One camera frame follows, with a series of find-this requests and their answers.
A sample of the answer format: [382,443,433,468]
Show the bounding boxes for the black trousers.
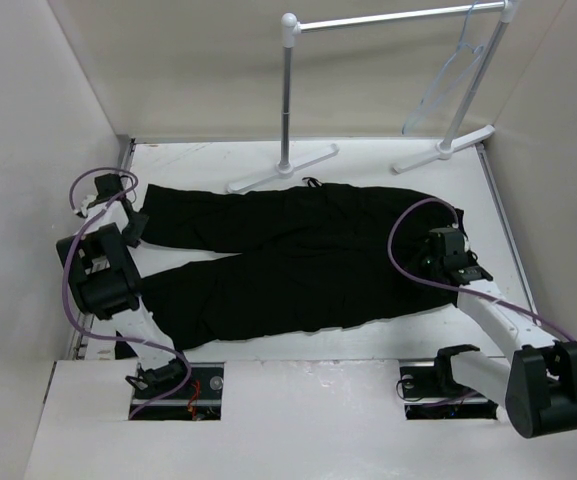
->
[142,183,463,350]

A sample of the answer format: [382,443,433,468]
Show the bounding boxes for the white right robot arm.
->
[421,227,577,438]

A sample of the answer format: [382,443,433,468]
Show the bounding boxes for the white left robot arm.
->
[56,194,193,400]

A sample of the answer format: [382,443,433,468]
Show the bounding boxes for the light blue clothes hanger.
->
[401,1,486,136]

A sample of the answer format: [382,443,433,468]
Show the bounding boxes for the white metal clothes rack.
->
[226,1,519,193]

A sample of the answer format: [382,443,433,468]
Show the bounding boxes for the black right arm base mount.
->
[396,363,498,421]

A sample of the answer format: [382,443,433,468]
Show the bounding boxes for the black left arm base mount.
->
[126,363,224,421]

